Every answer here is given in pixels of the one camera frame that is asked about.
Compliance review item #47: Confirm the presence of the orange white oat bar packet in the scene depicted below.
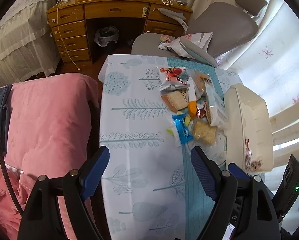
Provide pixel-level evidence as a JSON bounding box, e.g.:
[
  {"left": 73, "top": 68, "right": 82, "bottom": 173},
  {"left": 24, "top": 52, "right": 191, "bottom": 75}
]
[{"left": 187, "top": 77, "right": 197, "bottom": 120}]

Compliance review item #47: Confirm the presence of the brown soda cracker packet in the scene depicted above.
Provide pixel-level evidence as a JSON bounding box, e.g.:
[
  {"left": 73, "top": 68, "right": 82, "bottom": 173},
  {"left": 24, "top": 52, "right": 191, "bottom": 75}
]
[{"left": 161, "top": 89, "right": 188, "bottom": 113}]

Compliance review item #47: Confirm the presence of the clear nut snack packet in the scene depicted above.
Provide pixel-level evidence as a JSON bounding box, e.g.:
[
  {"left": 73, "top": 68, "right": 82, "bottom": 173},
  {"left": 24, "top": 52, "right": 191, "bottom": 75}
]
[{"left": 245, "top": 138, "right": 262, "bottom": 172}]

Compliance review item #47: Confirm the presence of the white plastic storage bin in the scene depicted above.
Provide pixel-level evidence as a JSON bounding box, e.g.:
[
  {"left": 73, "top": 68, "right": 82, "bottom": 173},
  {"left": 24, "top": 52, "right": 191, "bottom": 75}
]
[{"left": 224, "top": 83, "right": 274, "bottom": 173}]

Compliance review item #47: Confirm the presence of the teal striped table runner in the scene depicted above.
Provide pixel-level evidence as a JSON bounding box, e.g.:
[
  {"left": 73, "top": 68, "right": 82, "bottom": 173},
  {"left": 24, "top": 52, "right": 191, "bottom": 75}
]
[{"left": 167, "top": 58, "right": 224, "bottom": 239}]

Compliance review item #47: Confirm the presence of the yellow cracker clear bag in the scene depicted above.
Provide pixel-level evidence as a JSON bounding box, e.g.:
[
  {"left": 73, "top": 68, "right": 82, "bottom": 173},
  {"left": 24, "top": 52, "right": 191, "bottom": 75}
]
[{"left": 192, "top": 120, "right": 218, "bottom": 145}]

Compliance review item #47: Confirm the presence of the large white snack bag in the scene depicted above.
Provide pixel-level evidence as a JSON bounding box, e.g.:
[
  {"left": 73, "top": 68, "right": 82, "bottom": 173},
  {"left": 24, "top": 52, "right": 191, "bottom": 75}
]
[{"left": 205, "top": 82, "right": 229, "bottom": 131}]

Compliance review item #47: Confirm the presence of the blue snack packet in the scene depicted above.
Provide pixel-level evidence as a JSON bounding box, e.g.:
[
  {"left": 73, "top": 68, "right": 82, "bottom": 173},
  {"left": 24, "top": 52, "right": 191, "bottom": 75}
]
[{"left": 171, "top": 114, "right": 194, "bottom": 147}]

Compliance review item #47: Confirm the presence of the small red foil candy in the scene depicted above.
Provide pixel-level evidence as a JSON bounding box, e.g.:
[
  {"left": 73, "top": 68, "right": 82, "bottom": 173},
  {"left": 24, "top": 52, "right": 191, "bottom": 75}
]
[{"left": 196, "top": 100, "right": 207, "bottom": 119}]

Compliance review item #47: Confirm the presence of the pink quilt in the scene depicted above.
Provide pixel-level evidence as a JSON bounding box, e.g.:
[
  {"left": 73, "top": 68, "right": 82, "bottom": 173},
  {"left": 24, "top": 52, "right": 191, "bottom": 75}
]
[{"left": 0, "top": 73, "right": 100, "bottom": 240}]

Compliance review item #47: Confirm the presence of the clear wrapped pastry packet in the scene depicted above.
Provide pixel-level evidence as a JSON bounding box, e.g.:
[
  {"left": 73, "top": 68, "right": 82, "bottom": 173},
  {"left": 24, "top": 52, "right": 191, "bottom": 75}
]
[{"left": 193, "top": 70, "right": 213, "bottom": 100}]

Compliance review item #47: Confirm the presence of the floral curtain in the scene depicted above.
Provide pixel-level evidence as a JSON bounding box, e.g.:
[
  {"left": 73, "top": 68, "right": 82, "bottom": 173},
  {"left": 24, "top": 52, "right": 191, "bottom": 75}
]
[{"left": 189, "top": 0, "right": 299, "bottom": 230}]

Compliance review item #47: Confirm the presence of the red white crumpled packet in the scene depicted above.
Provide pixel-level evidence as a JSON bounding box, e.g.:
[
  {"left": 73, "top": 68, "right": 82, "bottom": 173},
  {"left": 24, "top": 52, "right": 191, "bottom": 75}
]
[{"left": 159, "top": 67, "right": 190, "bottom": 92}]

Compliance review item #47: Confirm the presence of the white plastic bag on chair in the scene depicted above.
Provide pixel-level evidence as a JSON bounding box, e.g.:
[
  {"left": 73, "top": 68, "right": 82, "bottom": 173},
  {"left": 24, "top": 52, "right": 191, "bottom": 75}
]
[{"left": 158, "top": 33, "right": 213, "bottom": 59}]

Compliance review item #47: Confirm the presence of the grey office chair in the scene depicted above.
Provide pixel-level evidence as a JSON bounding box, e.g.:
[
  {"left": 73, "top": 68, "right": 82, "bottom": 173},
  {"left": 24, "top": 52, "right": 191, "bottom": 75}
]
[{"left": 131, "top": 0, "right": 268, "bottom": 68}]

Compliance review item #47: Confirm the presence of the wooden desk with drawers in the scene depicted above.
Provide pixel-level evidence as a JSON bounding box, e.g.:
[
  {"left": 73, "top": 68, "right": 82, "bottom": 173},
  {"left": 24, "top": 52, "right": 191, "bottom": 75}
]
[{"left": 47, "top": 0, "right": 192, "bottom": 68}]

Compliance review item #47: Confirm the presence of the white lace covered furniture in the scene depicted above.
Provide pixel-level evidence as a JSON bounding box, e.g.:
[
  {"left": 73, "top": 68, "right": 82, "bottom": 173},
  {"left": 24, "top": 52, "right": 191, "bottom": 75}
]
[{"left": 0, "top": 0, "right": 60, "bottom": 87}]

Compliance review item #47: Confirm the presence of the lined trash bin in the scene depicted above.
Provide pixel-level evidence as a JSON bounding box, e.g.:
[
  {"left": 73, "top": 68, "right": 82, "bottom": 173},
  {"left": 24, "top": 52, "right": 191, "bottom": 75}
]
[{"left": 94, "top": 26, "right": 119, "bottom": 47}]

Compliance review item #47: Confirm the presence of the black cable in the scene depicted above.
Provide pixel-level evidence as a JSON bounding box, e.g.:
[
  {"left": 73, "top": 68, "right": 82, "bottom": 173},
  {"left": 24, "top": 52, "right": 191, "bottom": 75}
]
[{"left": 0, "top": 109, "right": 24, "bottom": 215}]

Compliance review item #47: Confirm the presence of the white charger cable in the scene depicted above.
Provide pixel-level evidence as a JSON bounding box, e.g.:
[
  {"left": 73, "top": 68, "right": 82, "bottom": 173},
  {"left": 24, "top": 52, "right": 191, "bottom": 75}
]
[{"left": 54, "top": 0, "right": 81, "bottom": 71}]

